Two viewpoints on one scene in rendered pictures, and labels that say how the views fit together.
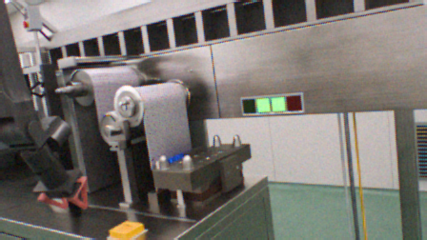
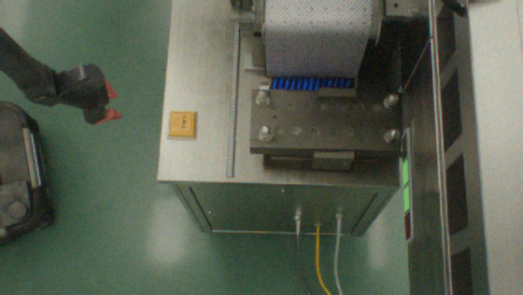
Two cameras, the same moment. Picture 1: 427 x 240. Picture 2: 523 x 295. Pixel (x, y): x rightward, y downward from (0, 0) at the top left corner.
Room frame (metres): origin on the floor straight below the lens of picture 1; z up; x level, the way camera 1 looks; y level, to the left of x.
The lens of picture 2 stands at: (0.90, -0.34, 2.55)
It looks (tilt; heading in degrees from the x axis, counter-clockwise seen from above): 72 degrees down; 61
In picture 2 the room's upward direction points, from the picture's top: 4 degrees counter-clockwise
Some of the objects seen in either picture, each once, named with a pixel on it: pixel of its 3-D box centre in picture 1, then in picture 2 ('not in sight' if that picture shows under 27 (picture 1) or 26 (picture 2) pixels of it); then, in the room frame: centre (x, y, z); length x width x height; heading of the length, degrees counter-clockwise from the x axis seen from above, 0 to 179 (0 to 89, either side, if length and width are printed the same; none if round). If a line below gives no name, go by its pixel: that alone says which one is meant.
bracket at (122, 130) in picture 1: (123, 163); (252, 38); (1.28, 0.34, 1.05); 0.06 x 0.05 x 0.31; 145
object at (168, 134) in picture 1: (170, 136); (313, 63); (1.36, 0.17, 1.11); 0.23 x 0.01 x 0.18; 145
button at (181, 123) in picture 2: (127, 230); (181, 123); (1.01, 0.29, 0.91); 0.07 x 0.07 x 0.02; 55
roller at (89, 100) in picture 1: (108, 85); not in sight; (1.55, 0.42, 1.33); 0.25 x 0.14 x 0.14; 145
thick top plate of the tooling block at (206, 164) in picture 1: (206, 163); (327, 123); (1.33, 0.05, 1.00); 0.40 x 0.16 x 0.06; 145
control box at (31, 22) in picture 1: (30, 18); not in sight; (1.64, 0.72, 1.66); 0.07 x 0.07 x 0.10; 42
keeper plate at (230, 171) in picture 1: (231, 172); (332, 161); (1.29, -0.04, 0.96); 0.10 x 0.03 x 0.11; 145
